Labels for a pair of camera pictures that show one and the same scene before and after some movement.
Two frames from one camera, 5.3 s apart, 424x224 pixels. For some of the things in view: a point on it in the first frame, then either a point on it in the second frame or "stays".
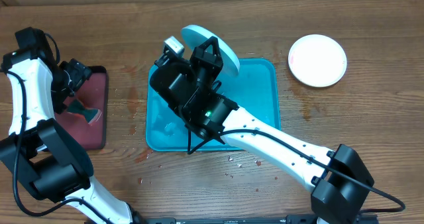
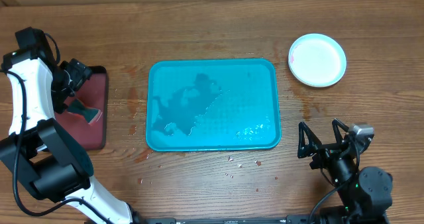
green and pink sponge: [91, 115] stays
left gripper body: [68, 77] stays
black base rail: [289, 219] stays
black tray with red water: [92, 93] stays
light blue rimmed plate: [194, 36] → [317, 59]
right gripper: [207, 62] → [328, 152]
